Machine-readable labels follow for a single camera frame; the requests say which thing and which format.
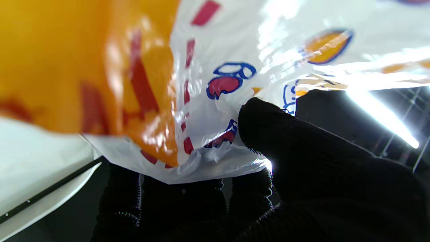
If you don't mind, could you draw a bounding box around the printed white plastic bag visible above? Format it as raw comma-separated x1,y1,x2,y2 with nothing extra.
0,0,430,185

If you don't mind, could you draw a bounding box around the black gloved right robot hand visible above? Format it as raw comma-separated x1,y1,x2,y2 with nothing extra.
91,97,430,242

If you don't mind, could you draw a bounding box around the bright ceiling light tube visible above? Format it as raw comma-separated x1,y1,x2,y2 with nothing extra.
346,89,420,149

